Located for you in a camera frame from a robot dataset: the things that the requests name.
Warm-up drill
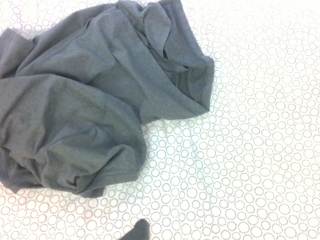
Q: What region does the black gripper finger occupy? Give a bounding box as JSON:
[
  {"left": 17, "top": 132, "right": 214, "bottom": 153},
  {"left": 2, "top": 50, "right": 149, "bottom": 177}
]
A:
[{"left": 119, "top": 218, "right": 151, "bottom": 240}]

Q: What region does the dark grey cotton t-shirt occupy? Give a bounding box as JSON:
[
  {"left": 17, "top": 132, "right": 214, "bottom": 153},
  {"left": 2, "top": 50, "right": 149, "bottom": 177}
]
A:
[{"left": 0, "top": 0, "right": 216, "bottom": 199}]

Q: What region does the white circle-patterned bed sheet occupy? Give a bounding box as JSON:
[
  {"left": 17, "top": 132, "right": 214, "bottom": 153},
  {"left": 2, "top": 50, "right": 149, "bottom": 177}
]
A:
[{"left": 0, "top": 0, "right": 320, "bottom": 240}]

